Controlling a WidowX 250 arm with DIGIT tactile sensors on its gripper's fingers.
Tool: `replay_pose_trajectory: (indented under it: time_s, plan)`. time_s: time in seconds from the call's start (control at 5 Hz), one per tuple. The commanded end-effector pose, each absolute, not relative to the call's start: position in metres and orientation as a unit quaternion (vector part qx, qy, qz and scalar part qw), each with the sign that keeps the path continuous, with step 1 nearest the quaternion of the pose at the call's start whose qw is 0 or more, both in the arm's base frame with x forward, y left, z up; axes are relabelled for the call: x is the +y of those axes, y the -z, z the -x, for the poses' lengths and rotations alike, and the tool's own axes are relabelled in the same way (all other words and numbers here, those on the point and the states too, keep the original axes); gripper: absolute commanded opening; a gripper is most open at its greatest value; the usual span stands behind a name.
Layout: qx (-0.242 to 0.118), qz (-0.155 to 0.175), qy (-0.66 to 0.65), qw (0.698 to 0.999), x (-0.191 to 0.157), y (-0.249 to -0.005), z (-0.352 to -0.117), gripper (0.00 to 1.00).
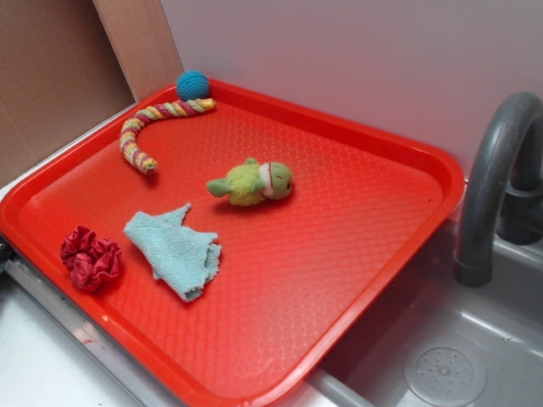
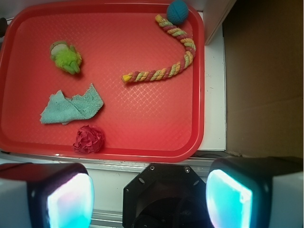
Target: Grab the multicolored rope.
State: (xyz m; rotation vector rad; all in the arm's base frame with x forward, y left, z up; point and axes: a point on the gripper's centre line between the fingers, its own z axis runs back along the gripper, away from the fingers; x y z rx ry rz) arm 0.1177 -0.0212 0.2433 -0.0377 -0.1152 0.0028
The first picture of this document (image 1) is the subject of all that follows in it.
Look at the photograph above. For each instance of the grey toy faucet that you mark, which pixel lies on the grey toy faucet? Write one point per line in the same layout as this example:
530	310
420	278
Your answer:
504	192

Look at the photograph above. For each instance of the grey plastic sink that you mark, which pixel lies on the grey plastic sink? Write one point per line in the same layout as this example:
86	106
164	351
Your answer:
429	341

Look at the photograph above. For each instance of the green plush toy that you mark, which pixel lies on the green plush toy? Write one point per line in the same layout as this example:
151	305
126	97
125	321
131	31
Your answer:
253	183

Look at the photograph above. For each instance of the wooden board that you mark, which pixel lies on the wooden board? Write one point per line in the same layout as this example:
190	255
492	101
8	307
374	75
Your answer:
143	44

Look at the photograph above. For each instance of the red plastic tray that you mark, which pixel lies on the red plastic tray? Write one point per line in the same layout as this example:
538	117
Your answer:
294	273

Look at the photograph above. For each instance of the light blue cloth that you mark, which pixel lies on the light blue cloth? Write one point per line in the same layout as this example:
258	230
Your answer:
185	259

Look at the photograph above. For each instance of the blue crocheted ball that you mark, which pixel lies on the blue crocheted ball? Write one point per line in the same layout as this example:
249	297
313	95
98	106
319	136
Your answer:
192	85

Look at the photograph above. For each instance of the red scrunchie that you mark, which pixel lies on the red scrunchie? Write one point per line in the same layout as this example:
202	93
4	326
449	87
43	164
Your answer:
89	260

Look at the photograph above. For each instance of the brown cardboard panel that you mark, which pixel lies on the brown cardboard panel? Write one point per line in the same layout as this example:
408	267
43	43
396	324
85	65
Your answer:
59	78

